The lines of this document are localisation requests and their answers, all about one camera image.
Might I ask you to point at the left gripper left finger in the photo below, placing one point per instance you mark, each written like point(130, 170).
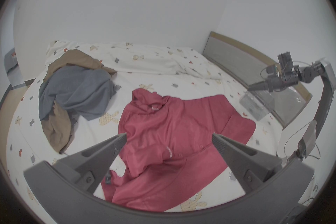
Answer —
point(99, 157)

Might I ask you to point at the white printed quilt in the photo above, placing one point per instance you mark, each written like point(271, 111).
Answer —
point(147, 60)

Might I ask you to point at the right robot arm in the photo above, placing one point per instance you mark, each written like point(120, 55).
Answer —
point(305, 74)

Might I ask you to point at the clear plastic box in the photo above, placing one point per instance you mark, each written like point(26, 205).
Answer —
point(256, 108)

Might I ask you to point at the grey garment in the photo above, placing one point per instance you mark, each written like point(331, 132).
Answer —
point(76, 91)

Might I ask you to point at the red shirt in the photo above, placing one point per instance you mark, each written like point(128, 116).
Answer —
point(168, 128)

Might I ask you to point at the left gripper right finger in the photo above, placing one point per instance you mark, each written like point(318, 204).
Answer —
point(238, 158)

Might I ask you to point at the brown garment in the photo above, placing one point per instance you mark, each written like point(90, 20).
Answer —
point(78, 57)

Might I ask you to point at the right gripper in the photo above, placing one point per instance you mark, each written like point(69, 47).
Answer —
point(282, 83)

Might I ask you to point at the bed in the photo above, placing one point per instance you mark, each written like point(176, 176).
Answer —
point(157, 78)

